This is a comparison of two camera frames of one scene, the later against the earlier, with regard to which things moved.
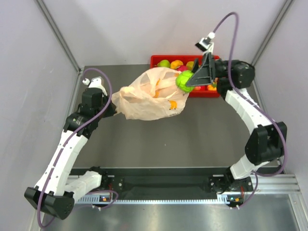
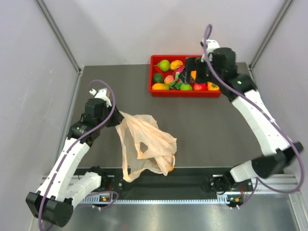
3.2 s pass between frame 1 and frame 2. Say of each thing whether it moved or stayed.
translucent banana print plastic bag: moved
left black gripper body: moved
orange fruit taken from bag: stayed
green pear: stayed
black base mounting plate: stayed
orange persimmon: stayed
